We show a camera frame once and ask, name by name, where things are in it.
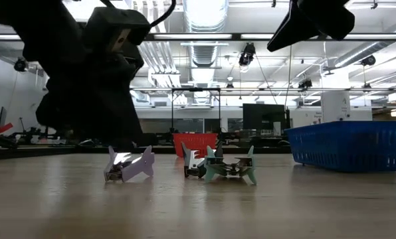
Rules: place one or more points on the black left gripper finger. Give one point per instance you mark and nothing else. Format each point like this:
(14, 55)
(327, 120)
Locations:
(121, 129)

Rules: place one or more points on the red bar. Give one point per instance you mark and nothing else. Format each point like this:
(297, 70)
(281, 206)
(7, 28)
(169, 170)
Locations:
(0, 129)

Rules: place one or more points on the black hanging ceiling camera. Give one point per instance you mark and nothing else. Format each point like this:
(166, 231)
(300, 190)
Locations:
(248, 53)

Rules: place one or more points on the black monitor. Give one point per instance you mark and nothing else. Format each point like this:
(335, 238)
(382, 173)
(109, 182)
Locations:
(261, 116)

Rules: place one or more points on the black ceiling spotlight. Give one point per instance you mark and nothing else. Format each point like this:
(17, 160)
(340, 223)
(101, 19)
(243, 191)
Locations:
(20, 64)
(306, 84)
(368, 60)

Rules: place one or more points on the black metal table frame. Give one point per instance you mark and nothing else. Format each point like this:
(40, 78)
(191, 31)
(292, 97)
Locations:
(35, 152)

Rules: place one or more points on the red plastic basket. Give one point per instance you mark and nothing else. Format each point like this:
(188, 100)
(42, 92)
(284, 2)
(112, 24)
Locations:
(194, 142)

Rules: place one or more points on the blue plastic basket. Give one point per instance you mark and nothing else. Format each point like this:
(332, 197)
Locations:
(351, 146)

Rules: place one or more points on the small background monitor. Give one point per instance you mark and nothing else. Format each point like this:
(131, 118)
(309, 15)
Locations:
(2, 115)

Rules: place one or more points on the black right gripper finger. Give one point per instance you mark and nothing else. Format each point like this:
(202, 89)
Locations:
(291, 30)

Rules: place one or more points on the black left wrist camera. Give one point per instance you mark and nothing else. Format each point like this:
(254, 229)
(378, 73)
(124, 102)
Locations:
(118, 23)

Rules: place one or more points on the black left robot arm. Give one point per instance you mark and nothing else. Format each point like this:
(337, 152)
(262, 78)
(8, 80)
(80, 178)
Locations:
(35, 26)

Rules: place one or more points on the silver ventilation duct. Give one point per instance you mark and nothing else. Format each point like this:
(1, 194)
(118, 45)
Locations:
(204, 15)

